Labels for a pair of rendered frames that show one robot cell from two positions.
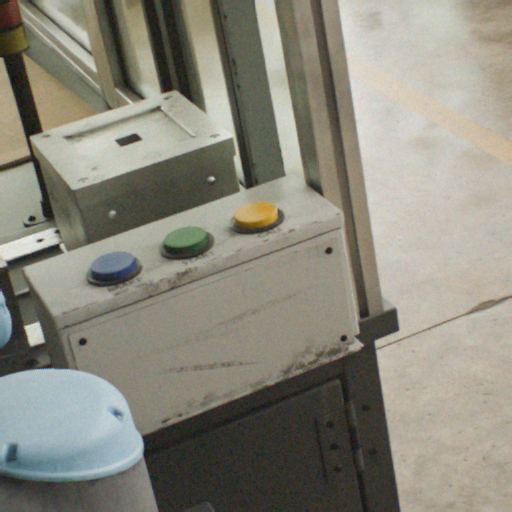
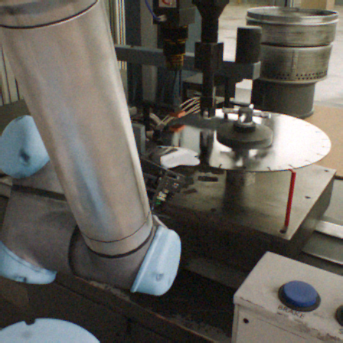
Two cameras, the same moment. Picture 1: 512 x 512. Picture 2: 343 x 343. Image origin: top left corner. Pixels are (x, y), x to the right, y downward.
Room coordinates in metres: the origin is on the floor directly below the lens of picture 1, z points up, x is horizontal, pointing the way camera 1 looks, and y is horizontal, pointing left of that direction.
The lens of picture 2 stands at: (0.64, -0.09, 1.27)
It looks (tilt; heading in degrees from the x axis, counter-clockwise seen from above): 27 degrees down; 51
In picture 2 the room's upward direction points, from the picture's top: straight up
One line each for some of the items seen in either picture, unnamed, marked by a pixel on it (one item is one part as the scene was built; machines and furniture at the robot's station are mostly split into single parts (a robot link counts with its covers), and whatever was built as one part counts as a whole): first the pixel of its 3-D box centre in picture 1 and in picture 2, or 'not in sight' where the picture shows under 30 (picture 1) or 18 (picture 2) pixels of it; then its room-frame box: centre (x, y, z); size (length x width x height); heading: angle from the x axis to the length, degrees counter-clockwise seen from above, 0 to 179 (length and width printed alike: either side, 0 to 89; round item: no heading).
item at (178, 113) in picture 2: not in sight; (161, 119); (1.21, 0.63, 0.95); 0.10 x 0.03 x 0.07; 108
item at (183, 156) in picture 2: not in sight; (185, 159); (1.08, 0.41, 0.96); 0.09 x 0.06 x 0.03; 5
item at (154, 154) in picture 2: not in sight; (156, 161); (1.04, 0.43, 0.97); 0.09 x 0.02 x 0.05; 5
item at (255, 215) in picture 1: (257, 220); not in sight; (1.07, -0.01, 0.90); 0.04 x 0.04 x 0.02
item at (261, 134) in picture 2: not in sight; (244, 129); (1.27, 0.45, 0.96); 0.11 x 0.11 x 0.03
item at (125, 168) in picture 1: (142, 199); not in sight; (1.32, 0.11, 0.82); 0.18 x 0.18 x 0.15; 18
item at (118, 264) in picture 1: (114, 271); (298, 296); (1.02, 0.13, 0.90); 0.04 x 0.04 x 0.02
